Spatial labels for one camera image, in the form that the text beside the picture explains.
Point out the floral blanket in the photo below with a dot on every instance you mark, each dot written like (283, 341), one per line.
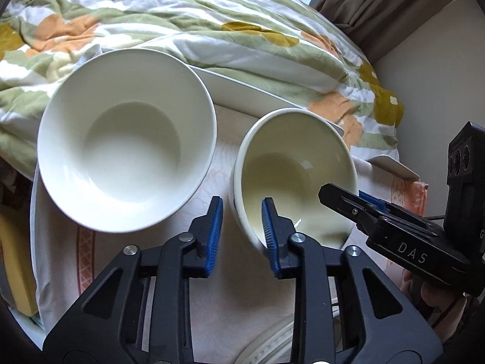
(227, 7)

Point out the orange patterned cloth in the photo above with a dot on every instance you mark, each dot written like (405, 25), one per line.
(413, 193)

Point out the cream bowl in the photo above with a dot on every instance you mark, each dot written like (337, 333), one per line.
(288, 159)

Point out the person's right hand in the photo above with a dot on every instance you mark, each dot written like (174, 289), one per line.
(435, 301)

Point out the white tray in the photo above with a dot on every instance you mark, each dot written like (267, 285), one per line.
(242, 91)

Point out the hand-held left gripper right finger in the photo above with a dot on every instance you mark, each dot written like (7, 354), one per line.
(269, 235)

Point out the white table cover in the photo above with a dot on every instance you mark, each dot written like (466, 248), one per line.
(235, 303)

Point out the brown curtain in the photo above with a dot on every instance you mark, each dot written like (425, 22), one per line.
(379, 7)

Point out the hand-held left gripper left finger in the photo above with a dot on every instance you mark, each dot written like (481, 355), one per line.
(214, 231)

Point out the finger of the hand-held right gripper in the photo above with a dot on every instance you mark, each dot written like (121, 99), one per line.
(341, 203)
(373, 201)

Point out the white bowl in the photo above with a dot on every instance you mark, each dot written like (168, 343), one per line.
(127, 140)

